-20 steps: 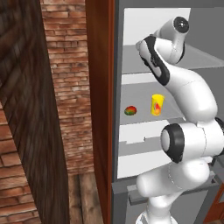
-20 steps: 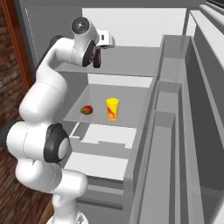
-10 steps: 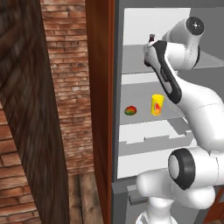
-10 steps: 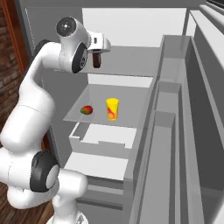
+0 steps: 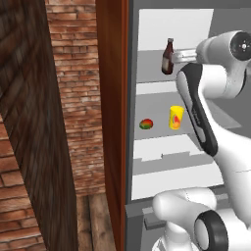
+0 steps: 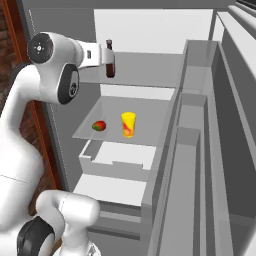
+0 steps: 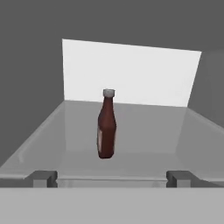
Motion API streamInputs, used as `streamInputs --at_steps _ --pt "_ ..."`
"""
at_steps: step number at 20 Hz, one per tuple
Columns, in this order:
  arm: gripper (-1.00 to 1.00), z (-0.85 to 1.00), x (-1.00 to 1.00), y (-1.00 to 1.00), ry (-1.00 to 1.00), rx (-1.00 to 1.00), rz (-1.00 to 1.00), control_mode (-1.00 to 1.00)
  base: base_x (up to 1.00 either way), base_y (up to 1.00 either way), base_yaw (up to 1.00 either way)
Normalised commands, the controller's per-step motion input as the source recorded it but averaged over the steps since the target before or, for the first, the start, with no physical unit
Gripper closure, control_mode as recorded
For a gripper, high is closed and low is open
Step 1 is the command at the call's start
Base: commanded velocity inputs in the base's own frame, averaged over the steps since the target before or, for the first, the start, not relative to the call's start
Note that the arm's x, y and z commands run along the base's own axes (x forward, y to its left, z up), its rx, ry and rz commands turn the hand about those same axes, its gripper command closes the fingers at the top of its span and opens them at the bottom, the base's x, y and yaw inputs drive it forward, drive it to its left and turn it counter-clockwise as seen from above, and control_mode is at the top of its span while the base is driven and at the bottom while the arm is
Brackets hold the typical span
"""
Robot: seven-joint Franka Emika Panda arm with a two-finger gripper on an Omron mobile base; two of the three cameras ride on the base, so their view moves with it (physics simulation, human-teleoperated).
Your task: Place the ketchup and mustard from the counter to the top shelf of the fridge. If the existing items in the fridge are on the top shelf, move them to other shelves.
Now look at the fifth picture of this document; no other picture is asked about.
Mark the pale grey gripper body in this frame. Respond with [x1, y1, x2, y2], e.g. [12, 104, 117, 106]
[172, 48, 200, 65]

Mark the grey fridge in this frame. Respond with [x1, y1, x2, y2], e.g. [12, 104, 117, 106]
[125, 0, 251, 251]

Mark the white fridge shelf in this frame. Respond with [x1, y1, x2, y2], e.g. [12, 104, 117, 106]
[135, 80, 180, 96]
[130, 162, 226, 201]
[132, 133, 205, 163]

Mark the dark brown glass bottle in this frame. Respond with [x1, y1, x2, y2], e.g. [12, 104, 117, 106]
[161, 37, 176, 75]

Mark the yellow drink carton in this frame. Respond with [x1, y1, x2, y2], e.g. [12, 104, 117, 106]
[168, 105, 185, 131]

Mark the red and green mango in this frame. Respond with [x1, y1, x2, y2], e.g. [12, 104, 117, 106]
[138, 118, 155, 130]

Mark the brown wooden cabinet panel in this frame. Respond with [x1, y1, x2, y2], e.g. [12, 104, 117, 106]
[95, 0, 130, 251]

